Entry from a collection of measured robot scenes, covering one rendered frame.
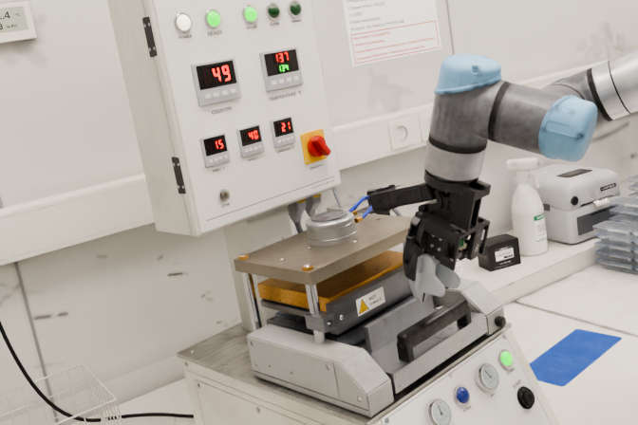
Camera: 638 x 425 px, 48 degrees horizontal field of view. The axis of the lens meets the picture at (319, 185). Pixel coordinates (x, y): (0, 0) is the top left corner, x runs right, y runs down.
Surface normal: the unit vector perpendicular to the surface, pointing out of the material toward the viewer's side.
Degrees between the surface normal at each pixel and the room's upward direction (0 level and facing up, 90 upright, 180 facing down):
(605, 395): 0
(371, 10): 90
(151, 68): 90
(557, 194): 86
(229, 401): 90
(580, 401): 0
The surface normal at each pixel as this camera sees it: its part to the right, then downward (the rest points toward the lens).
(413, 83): 0.53, 0.07
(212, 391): -0.71, 0.26
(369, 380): 0.32, -0.72
